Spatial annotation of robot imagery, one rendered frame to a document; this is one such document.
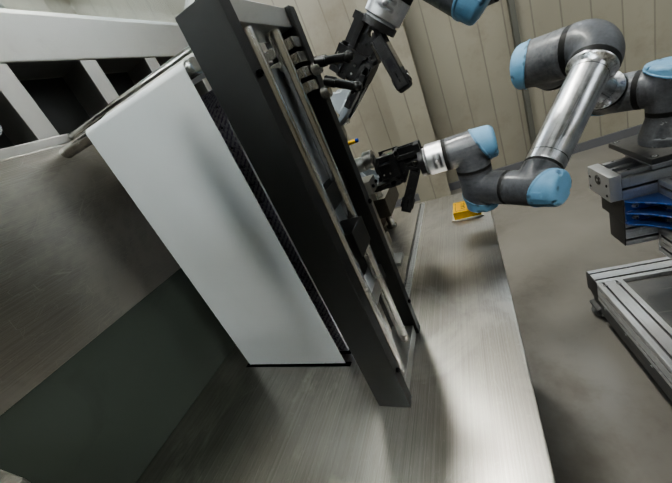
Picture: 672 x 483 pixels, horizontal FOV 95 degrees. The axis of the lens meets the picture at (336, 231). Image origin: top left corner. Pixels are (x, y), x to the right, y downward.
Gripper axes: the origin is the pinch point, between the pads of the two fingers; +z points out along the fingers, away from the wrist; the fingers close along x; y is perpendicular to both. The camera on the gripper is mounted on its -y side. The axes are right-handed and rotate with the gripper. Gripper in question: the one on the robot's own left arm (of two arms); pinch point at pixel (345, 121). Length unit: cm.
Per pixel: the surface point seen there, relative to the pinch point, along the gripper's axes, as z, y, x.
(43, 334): 33, 18, 54
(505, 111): 0, -87, -269
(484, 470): 10, -40, 50
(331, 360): 28, -23, 36
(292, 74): -12.1, 2.5, 33.2
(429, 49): -12, 3, -263
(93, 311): 34, 17, 47
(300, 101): -9.8, 0.4, 33.3
